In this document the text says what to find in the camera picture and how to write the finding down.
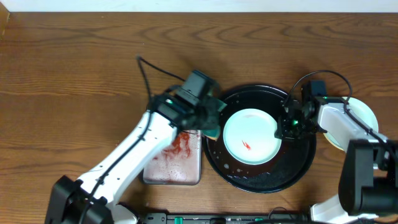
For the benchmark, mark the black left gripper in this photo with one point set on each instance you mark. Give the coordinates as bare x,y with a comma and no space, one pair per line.
209,118

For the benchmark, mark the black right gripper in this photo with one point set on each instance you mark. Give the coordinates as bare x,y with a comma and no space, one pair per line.
283,131

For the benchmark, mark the mint plate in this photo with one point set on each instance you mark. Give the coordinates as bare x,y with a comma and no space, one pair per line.
364,112
248,136

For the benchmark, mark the green and orange sponge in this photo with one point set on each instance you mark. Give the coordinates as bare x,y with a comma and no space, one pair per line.
212,134

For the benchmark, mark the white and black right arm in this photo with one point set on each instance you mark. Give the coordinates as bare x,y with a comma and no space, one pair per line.
368,182

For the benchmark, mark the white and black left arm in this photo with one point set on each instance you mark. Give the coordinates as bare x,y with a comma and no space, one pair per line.
94,197

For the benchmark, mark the round black tray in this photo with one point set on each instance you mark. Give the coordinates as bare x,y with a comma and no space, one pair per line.
292,161

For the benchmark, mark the black rectangular soapy water tray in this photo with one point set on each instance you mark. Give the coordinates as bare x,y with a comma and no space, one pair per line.
177,164

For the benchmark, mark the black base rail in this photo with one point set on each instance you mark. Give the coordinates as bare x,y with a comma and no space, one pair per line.
166,217

